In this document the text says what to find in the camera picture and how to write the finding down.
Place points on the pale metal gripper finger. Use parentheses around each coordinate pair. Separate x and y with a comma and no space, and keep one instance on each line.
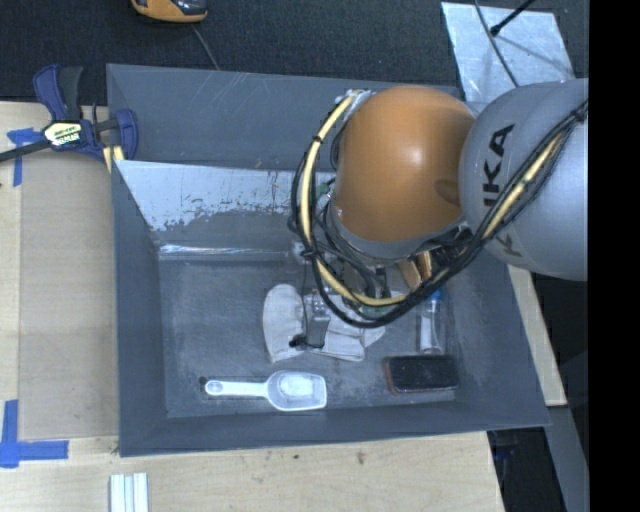
(311,330)
(323,327)

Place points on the white cloth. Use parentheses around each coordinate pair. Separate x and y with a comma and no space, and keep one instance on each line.
(282,320)

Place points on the white plastic scoop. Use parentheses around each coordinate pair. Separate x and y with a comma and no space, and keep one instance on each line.
(295,391)

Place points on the clear plastic bottle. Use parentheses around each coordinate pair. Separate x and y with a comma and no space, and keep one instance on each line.
(430,330)

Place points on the grey metal bin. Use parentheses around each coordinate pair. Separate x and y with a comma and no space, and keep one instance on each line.
(210,310)

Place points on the black and brown flat block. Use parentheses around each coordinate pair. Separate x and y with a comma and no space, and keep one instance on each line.
(422,374)

